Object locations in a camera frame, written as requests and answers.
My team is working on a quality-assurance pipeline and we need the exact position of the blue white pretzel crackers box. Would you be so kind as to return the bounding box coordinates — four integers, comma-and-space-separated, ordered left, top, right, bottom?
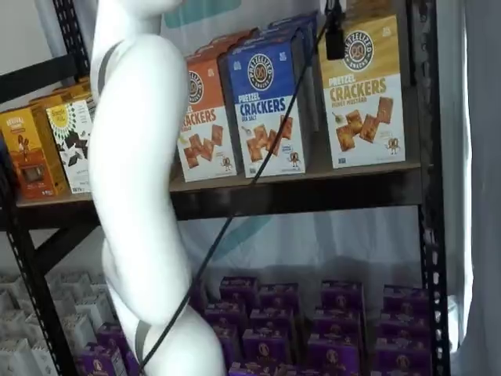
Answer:
250, 11, 319, 132
218, 37, 315, 179

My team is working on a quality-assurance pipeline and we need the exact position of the yellow white pretzel crackers box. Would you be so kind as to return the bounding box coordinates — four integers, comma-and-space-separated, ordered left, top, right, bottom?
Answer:
317, 14, 412, 170

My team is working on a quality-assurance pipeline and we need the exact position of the white carton box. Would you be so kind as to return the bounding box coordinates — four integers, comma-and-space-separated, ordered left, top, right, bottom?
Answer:
0, 338, 36, 376
58, 272, 93, 295
59, 313, 97, 354
50, 291, 85, 319
0, 311, 29, 342
31, 338, 60, 376

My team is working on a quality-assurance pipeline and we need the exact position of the white curtain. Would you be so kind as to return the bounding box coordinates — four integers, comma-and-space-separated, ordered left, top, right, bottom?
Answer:
433, 0, 501, 376

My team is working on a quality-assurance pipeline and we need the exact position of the orange white pretzel crackers box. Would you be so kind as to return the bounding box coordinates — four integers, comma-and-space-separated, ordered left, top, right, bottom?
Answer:
194, 27, 260, 60
175, 49, 240, 183

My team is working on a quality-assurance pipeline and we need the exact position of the purple Annie's snack box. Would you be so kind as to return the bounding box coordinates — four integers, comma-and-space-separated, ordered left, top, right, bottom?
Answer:
312, 309, 363, 342
258, 282, 301, 315
203, 301, 248, 334
218, 276, 260, 311
75, 343, 128, 376
374, 337, 432, 376
249, 307, 295, 334
306, 334, 362, 376
383, 284, 430, 315
379, 311, 430, 345
96, 321, 131, 354
228, 362, 276, 376
241, 327, 293, 367
320, 278, 366, 315

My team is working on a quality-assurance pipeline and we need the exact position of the black metal shelf frame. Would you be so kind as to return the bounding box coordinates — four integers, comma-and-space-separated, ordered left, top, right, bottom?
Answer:
0, 0, 452, 376

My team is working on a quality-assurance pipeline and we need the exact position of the wooden shelf board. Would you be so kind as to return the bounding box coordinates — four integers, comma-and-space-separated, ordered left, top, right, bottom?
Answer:
15, 159, 422, 209

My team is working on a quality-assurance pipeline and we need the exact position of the orange brown snack box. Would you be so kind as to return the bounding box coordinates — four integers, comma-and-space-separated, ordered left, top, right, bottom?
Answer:
0, 104, 68, 199

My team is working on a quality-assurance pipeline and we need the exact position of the black cable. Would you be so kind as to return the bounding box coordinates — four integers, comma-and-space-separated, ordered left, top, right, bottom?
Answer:
139, 23, 329, 375

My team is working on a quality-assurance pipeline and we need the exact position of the white yellow Simple Mills box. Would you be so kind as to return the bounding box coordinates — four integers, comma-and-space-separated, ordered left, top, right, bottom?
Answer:
45, 97, 97, 196

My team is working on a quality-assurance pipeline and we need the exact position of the yellow snack box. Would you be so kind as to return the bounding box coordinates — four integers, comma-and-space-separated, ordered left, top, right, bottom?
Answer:
28, 76, 96, 115

